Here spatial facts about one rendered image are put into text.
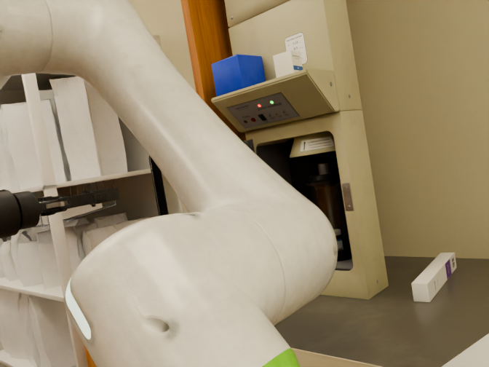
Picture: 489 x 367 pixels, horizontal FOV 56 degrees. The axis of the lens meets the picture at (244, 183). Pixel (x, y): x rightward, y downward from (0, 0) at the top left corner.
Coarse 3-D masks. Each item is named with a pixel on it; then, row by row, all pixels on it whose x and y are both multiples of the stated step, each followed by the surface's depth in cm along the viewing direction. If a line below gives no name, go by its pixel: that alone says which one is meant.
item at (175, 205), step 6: (150, 162) 113; (162, 174) 115; (168, 186) 115; (168, 192) 115; (174, 192) 116; (156, 198) 113; (168, 198) 115; (174, 198) 116; (156, 204) 114; (168, 204) 115; (174, 204) 116; (180, 204) 117; (168, 210) 115; (174, 210) 116; (180, 210) 117; (186, 210) 118
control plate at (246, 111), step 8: (272, 96) 113; (280, 96) 112; (240, 104) 120; (248, 104) 119; (256, 104) 118; (264, 104) 117; (272, 104) 116; (280, 104) 115; (288, 104) 113; (232, 112) 125; (240, 112) 123; (248, 112) 122; (256, 112) 121; (264, 112) 120; (272, 112) 118; (280, 112) 117; (288, 112) 116; (296, 112) 115; (240, 120) 126; (248, 120) 125; (256, 120) 124; (272, 120) 121; (280, 120) 120
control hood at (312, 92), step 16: (272, 80) 109; (288, 80) 107; (304, 80) 105; (320, 80) 106; (224, 96) 121; (240, 96) 118; (256, 96) 116; (288, 96) 111; (304, 96) 109; (320, 96) 107; (336, 96) 111; (224, 112) 126; (304, 112) 114; (320, 112) 112; (240, 128) 130; (256, 128) 127
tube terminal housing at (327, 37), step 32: (320, 0) 110; (256, 32) 125; (288, 32) 118; (320, 32) 112; (320, 64) 113; (352, 64) 118; (352, 96) 116; (288, 128) 123; (320, 128) 116; (352, 128) 115; (352, 160) 114; (352, 192) 112; (352, 224) 114; (352, 256) 115; (352, 288) 117
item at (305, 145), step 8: (304, 136) 124; (312, 136) 122; (320, 136) 122; (328, 136) 121; (296, 144) 125; (304, 144) 123; (312, 144) 121; (320, 144) 121; (328, 144) 121; (296, 152) 124; (304, 152) 122; (312, 152) 121; (320, 152) 120
